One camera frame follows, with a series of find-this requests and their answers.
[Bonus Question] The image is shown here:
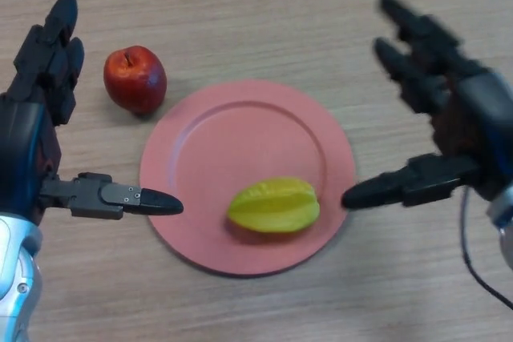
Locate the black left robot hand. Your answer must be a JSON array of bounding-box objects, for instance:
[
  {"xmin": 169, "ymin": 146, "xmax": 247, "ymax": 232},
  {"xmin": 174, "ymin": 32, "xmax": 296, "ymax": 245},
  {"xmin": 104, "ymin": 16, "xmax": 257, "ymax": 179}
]
[{"xmin": 0, "ymin": 0, "xmax": 184, "ymax": 227}]

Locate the red apple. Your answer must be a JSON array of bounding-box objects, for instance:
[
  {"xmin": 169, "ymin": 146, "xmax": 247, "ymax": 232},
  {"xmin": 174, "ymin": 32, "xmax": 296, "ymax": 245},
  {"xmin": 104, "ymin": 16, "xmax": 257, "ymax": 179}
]
[{"xmin": 103, "ymin": 45, "xmax": 168, "ymax": 115}]

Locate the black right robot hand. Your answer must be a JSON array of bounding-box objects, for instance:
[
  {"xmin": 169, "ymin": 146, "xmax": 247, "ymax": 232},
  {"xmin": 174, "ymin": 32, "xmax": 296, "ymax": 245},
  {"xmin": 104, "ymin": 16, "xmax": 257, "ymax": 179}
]
[{"xmin": 341, "ymin": 0, "xmax": 513, "ymax": 211}]

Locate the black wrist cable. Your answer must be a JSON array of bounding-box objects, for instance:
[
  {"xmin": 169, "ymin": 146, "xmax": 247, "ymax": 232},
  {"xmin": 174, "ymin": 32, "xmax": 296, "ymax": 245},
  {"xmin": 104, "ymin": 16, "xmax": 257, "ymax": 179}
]
[{"xmin": 459, "ymin": 187, "xmax": 513, "ymax": 305}]

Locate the pink round plate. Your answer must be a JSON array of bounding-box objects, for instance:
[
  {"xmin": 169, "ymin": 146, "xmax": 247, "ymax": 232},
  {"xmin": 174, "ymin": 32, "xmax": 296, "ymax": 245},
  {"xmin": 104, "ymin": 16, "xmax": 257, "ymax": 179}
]
[{"xmin": 139, "ymin": 80, "xmax": 357, "ymax": 278}]

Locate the yellow starfruit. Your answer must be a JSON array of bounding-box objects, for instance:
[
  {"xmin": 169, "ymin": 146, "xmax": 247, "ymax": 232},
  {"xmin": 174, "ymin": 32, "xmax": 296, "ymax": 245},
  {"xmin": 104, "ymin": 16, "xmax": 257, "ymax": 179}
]
[{"xmin": 227, "ymin": 175, "xmax": 321, "ymax": 234}]

